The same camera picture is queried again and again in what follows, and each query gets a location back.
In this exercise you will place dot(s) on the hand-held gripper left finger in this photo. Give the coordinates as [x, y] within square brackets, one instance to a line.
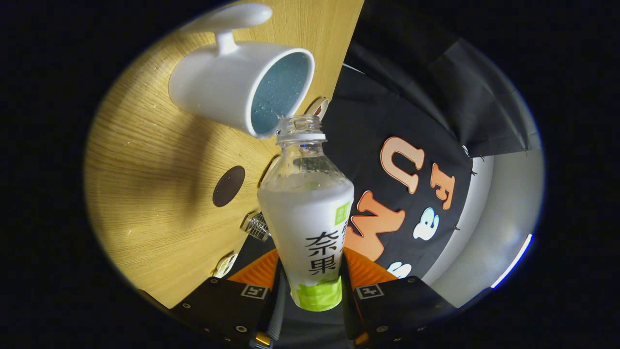
[269, 310]

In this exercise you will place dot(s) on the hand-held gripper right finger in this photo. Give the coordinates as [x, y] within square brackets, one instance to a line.
[349, 315]

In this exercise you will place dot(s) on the juice bottle with white label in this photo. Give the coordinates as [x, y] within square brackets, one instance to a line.
[302, 218]

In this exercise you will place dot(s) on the dark brown round coaster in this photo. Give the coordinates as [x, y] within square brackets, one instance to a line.
[228, 186]

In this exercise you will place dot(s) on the white cup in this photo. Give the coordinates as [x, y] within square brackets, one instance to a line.
[218, 82]

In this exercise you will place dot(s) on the white divided dish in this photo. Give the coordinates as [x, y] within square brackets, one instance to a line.
[225, 265]

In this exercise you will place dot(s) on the wooden table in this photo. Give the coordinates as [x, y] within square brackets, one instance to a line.
[145, 194]

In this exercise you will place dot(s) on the white oval plate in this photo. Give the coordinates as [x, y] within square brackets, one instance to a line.
[318, 107]

